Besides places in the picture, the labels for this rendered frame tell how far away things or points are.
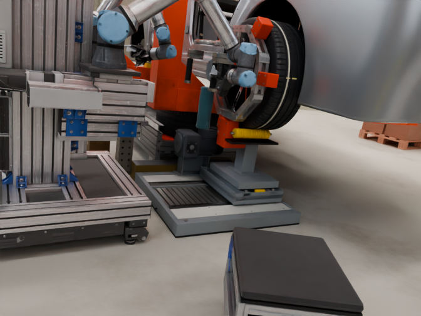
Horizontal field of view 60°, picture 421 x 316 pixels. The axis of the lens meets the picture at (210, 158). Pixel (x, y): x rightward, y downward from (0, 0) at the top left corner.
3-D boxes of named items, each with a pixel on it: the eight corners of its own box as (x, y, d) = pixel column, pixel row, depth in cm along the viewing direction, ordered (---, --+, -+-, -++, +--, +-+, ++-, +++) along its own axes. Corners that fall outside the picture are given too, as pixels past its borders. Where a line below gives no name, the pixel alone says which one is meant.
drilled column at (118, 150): (130, 175, 271) (135, 119, 260) (117, 175, 266) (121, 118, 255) (127, 170, 280) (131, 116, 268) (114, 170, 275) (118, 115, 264)
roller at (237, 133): (272, 140, 227) (274, 130, 225) (232, 138, 213) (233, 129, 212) (267, 137, 232) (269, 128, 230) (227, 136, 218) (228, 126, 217)
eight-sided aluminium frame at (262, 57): (258, 128, 204) (276, 26, 189) (248, 128, 201) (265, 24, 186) (214, 110, 250) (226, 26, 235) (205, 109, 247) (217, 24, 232)
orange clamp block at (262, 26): (265, 40, 199) (274, 26, 193) (254, 37, 196) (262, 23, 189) (261, 32, 203) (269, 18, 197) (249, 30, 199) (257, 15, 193)
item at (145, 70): (158, 82, 444) (161, 53, 435) (114, 78, 420) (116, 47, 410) (153, 81, 458) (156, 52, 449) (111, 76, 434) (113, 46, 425)
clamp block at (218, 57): (230, 64, 193) (232, 54, 191) (215, 62, 189) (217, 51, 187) (225, 63, 197) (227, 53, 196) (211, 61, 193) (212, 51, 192)
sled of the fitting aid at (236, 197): (280, 203, 236) (284, 189, 233) (233, 206, 219) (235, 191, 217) (241, 176, 278) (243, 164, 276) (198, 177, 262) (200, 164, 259)
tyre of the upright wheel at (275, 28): (277, 151, 229) (330, 55, 190) (246, 151, 218) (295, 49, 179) (236, 93, 273) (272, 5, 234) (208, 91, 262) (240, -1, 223)
